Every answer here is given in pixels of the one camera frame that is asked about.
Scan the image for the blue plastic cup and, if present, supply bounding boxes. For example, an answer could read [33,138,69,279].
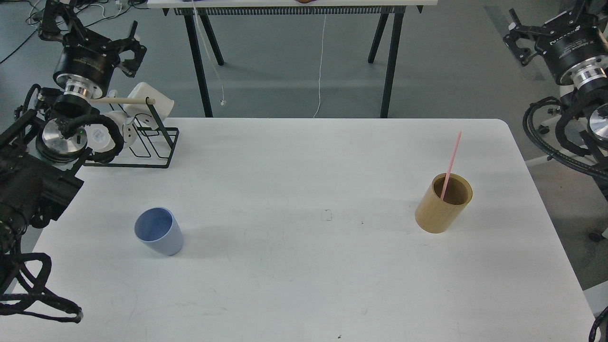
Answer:
[134,207,184,256]

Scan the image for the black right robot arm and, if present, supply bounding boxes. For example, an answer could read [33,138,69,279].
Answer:
[503,0,608,196]

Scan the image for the white mug upper on rack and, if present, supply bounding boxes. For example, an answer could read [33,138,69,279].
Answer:
[125,82,174,130]

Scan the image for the white hanging cord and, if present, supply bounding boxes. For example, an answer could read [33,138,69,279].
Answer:
[313,14,327,119]

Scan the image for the pink chopstick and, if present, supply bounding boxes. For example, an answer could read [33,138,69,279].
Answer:
[439,131,462,201]

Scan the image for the black wire cup rack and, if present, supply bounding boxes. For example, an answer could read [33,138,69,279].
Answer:
[85,96,180,169]

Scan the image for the bamboo cylinder holder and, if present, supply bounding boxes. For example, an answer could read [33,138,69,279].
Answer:
[415,173,473,234]

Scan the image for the white background table black legs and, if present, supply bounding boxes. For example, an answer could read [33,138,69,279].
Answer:
[145,0,439,118]

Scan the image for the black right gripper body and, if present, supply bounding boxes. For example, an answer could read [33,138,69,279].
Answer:
[503,9,608,86]

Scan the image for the white mug lying on rack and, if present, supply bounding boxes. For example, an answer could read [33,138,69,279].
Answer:
[85,111,137,153]

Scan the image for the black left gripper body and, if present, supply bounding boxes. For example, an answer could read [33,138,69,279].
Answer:
[53,33,147,89]

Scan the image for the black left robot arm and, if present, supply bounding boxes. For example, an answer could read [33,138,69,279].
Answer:
[0,0,146,323]

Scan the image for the floor cables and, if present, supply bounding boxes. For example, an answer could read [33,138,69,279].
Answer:
[0,0,145,65]

